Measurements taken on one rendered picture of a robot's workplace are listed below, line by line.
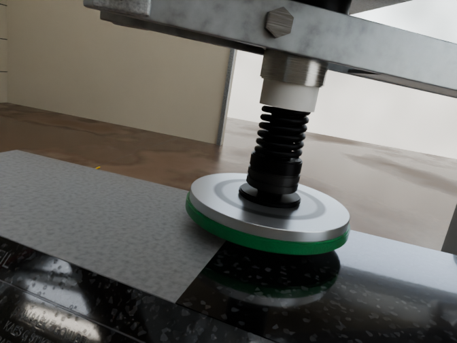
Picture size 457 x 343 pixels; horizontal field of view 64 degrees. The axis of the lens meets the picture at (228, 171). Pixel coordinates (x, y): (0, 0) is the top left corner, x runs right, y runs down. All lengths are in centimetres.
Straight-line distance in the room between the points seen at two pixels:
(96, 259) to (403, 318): 30
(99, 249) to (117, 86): 555
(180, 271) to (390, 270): 26
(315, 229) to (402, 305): 11
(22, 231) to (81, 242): 7
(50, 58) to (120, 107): 136
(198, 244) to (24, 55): 653
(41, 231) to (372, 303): 36
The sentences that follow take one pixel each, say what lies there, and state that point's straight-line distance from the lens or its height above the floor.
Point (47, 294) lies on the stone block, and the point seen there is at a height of 80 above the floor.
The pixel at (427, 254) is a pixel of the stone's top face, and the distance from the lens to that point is 59.
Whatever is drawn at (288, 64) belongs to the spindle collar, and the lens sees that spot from 44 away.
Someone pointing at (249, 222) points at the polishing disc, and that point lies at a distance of 40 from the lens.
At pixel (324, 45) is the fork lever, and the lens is 42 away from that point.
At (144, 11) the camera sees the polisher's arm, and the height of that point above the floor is 107.
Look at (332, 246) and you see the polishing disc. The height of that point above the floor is 85.
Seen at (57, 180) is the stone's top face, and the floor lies 83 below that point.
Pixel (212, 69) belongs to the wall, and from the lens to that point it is 535.
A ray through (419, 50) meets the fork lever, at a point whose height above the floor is 108.
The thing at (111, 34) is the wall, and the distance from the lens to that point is 599.
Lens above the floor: 103
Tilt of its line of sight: 15 degrees down
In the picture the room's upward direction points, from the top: 9 degrees clockwise
